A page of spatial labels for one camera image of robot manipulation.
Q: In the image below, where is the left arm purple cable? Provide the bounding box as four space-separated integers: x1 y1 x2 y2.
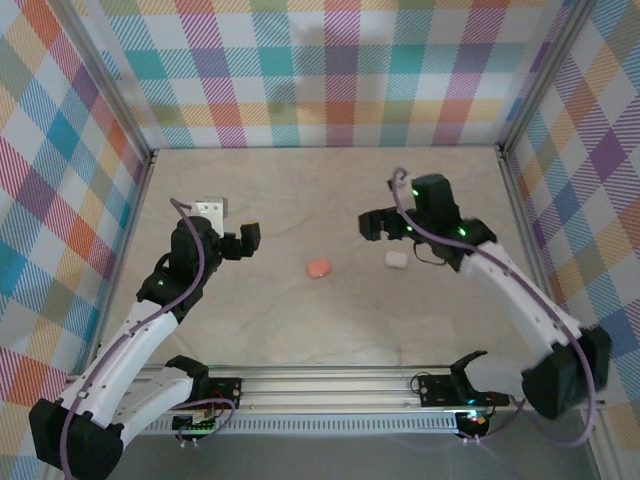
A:
59 197 236 476

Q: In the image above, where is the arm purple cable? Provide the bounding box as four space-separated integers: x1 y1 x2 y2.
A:
388 167 599 448
59 197 236 476

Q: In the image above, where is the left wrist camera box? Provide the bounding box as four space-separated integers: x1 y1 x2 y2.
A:
193 196 230 236

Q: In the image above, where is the thin black gripper wire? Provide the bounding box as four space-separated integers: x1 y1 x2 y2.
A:
412 238 451 267

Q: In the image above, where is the aluminium table side rail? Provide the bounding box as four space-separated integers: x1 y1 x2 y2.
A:
87 149 159 376
497 144 574 369

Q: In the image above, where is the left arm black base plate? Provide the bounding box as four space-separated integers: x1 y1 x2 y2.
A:
199 377 243 411

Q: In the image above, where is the aluminium mounting rail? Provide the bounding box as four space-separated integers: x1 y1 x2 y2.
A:
64 366 609 414

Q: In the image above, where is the aluminium frame post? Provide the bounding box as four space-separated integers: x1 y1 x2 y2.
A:
47 0 154 161
499 0 596 154

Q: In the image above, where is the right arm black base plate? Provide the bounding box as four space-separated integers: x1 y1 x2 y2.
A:
418 373 510 407

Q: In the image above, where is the slotted grey cable duct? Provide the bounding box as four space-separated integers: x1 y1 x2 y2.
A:
122 418 461 435

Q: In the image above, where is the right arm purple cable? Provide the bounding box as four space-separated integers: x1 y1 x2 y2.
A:
388 167 599 448

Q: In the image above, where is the aluminium frame leg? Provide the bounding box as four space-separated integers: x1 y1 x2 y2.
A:
579 410 615 480

